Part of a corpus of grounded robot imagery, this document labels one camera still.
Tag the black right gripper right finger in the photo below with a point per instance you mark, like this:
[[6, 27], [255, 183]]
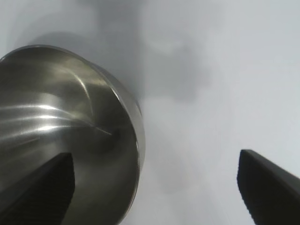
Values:
[[272, 192]]

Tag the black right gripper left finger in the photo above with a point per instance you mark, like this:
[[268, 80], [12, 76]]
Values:
[[39, 197]]

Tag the stainless steel mixing bowl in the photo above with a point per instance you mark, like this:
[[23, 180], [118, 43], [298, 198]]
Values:
[[70, 105]]

